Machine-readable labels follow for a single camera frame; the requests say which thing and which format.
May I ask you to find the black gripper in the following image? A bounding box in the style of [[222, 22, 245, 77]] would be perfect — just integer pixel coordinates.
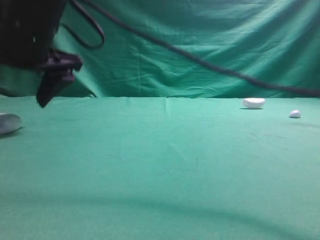
[[0, 0, 83, 108]]

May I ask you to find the white earphone case body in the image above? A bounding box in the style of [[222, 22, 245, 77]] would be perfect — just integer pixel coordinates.
[[0, 113, 22, 135]]

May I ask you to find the white earphone case lid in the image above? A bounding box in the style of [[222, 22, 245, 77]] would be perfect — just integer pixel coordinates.
[[241, 97, 266, 110]]

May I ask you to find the green table cloth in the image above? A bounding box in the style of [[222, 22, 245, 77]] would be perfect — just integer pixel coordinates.
[[0, 97, 320, 240]]

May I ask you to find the green backdrop cloth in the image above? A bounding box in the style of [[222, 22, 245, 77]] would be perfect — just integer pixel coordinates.
[[0, 0, 320, 99]]

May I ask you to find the white earbud far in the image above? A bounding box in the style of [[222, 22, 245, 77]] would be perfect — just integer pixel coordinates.
[[289, 110, 301, 119]]

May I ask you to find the thin black looped cable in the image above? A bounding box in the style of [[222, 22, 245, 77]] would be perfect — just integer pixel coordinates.
[[61, 0, 106, 50]]

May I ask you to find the thick black cable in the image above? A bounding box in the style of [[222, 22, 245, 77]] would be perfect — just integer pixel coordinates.
[[82, 0, 320, 97]]

